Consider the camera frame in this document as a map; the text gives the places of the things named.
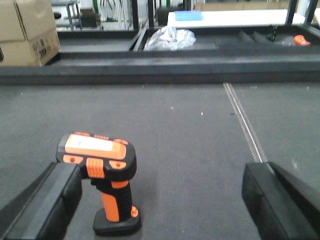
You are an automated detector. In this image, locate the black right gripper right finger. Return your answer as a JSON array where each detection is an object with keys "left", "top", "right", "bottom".
[{"left": 241, "top": 162, "right": 320, "bottom": 240}]

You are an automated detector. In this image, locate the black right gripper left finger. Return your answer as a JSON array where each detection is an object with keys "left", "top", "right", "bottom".
[{"left": 0, "top": 162, "right": 82, "bottom": 240}]

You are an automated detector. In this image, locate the orange black barcode scanner gun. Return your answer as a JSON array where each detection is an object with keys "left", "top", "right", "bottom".
[{"left": 55, "top": 131, "right": 142, "bottom": 236}]

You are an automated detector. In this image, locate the large cardboard box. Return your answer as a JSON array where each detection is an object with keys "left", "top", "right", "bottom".
[{"left": 0, "top": 0, "right": 61, "bottom": 67}]

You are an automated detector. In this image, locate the small orange object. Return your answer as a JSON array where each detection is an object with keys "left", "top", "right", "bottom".
[{"left": 293, "top": 34, "right": 311, "bottom": 46}]

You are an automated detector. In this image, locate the white table top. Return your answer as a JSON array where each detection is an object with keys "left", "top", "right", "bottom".
[{"left": 166, "top": 9, "right": 320, "bottom": 29}]

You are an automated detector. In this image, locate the crumpled clear plastic bag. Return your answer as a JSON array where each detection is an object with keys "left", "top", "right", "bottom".
[{"left": 144, "top": 26, "right": 196, "bottom": 51}]

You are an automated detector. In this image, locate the blue plastic tray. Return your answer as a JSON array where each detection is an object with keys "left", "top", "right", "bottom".
[{"left": 174, "top": 10, "right": 204, "bottom": 21}]

